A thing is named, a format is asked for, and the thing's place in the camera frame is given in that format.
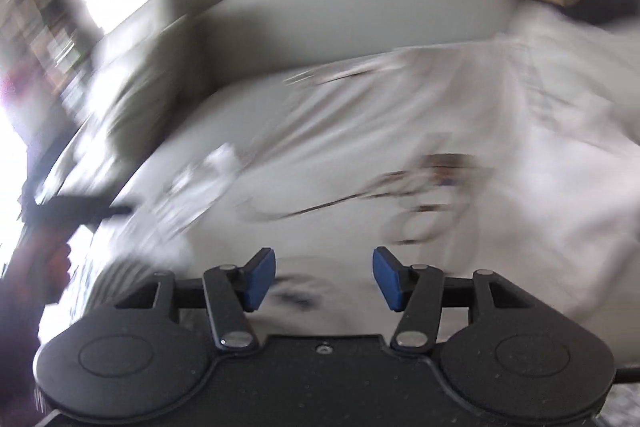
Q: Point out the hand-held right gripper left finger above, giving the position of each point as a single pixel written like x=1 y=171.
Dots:
x=260 y=279

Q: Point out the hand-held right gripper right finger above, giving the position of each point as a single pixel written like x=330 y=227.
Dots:
x=389 y=279

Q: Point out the light grey shirt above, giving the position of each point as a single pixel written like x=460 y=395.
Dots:
x=350 y=132

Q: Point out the person's left forearm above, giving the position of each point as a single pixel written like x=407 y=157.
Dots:
x=30 y=307

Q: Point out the olive grey pillow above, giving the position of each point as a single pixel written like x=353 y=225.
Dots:
x=145 y=87

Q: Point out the cluttered shelf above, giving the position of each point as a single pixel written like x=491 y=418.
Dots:
x=45 y=32

